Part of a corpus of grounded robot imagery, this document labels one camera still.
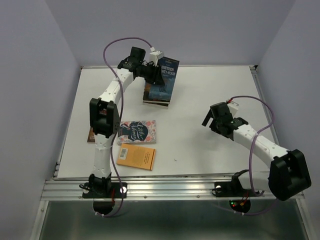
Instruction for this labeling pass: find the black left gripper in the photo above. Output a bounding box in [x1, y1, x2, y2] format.
[138, 61, 165, 86]

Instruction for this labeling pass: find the Three Days to See book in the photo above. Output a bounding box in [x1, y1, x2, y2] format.
[142, 83, 172, 103]

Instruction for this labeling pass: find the Nineteen Eighty-Four blue book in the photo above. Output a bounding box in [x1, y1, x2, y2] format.
[158, 56, 180, 96]

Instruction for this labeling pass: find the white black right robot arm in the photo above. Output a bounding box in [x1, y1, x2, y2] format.
[202, 102, 312, 201]

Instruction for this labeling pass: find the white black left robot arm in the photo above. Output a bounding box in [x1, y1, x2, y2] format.
[80, 47, 164, 199]

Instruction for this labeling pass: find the brown book under left arm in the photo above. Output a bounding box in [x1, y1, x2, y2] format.
[87, 127, 95, 143]

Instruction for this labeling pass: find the Little Women floral book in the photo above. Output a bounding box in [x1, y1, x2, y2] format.
[117, 120, 157, 145]

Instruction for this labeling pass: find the orange back cover book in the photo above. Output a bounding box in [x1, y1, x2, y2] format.
[116, 143, 156, 171]

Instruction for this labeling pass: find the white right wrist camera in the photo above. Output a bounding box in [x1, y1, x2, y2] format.
[227, 100, 239, 117]

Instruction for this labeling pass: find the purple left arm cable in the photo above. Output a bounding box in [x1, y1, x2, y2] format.
[96, 37, 156, 218]

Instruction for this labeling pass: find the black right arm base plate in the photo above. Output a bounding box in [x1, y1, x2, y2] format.
[211, 181, 258, 198]

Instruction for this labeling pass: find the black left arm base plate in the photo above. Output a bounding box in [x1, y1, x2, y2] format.
[79, 182, 128, 199]

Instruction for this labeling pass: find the aluminium table frame rail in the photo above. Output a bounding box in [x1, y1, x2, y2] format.
[41, 66, 270, 201]

